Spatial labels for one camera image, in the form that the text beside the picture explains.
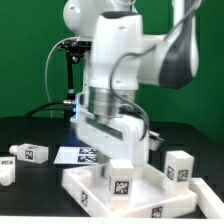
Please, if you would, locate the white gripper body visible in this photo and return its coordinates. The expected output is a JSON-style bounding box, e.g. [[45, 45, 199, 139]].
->
[[76, 114, 149, 167]]

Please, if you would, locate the white square table top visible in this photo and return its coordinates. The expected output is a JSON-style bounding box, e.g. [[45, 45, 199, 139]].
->
[[62, 164, 198, 218]]

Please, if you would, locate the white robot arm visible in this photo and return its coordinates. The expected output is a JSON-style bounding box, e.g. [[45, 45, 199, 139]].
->
[[63, 0, 202, 166]]

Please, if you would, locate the white marker sheet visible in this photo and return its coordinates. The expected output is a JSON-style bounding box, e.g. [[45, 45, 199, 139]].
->
[[54, 146, 107, 165]]

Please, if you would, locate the white obstacle bar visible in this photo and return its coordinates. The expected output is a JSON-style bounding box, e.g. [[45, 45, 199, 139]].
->
[[190, 178, 224, 220]]

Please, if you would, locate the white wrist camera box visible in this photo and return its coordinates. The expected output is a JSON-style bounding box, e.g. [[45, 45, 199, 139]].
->
[[149, 131, 164, 151]]

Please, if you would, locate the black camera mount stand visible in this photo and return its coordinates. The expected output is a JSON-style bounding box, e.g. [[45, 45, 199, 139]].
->
[[57, 37, 91, 124]]

